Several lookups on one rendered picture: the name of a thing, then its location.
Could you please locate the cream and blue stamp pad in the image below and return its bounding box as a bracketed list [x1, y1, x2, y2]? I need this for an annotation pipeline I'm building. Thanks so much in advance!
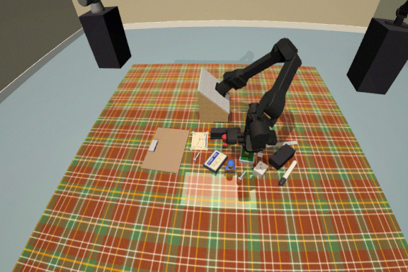
[203, 150, 228, 174]

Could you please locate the red hand stamp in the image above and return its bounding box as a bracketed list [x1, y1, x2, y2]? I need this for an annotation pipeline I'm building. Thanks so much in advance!
[222, 134, 227, 149]

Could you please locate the brown clipboard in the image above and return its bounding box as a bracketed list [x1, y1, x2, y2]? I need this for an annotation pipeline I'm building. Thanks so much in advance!
[140, 127, 190, 174]

